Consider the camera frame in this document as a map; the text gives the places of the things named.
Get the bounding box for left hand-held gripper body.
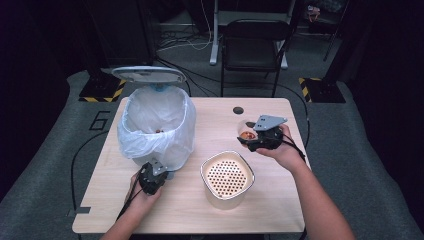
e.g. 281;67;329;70
138;161;168;196

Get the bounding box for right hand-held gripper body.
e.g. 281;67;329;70
252;114;288;152

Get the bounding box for clear plastic cup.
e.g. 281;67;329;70
237;119;258;144

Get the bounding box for beige strainer basket container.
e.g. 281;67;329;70
199;150;256;211

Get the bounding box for white plastic bin bag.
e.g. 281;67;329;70
117;85;197;169

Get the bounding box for white and blue pedal bin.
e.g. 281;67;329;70
111;65;197;181

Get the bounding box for person's left hand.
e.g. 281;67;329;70
127;173;163;214

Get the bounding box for person's right hand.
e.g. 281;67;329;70
256;124;306;172

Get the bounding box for black folding chair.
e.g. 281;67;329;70
219;19;293;98

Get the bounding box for grey tape strip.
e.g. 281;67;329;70
68;206;92;218

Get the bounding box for right hand-held gripper black cable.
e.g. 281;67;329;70
283;139;308;163

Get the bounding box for hand-held gripper black cable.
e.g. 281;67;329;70
115;166;148;221
283;139;308;163

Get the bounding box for left hand-held gripper black cable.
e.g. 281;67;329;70
115;166;148;221

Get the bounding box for black base plate striped edge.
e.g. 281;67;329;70
298;77;346;104
78;76;129;103

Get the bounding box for black floor cable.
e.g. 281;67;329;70
154;56;193;98

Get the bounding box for white metal desk frame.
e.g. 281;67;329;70
209;0;289;70

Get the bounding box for white floor cable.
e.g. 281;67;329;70
156;0;214;53

